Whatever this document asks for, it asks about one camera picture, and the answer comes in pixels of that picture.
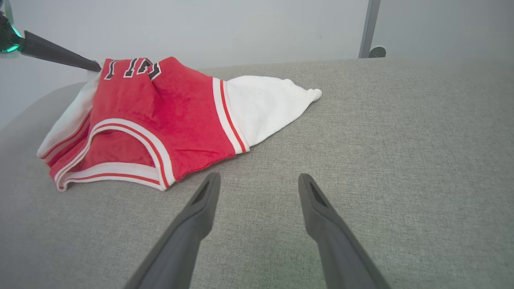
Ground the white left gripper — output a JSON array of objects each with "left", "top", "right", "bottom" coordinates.
[{"left": 0, "top": 0, "right": 102, "bottom": 73}]

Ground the red and white jersey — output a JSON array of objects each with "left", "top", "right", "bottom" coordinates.
[{"left": 37, "top": 56, "right": 323, "bottom": 192}]

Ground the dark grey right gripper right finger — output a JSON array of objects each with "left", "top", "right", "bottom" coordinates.
[{"left": 298, "top": 173, "right": 390, "bottom": 289}]

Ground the dark metal partition post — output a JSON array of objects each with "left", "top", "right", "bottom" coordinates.
[{"left": 359, "top": 0, "right": 381, "bottom": 59}]

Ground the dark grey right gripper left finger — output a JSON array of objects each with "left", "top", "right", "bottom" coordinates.
[{"left": 124, "top": 173, "right": 222, "bottom": 289}]

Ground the light grey partition panel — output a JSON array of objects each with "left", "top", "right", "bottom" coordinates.
[{"left": 373, "top": 0, "right": 514, "bottom": 60}]

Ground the grey fabric sofa cushion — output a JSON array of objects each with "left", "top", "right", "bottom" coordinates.
[{"left": 0, "top": 56, "right": 514, "bottom": 289}]

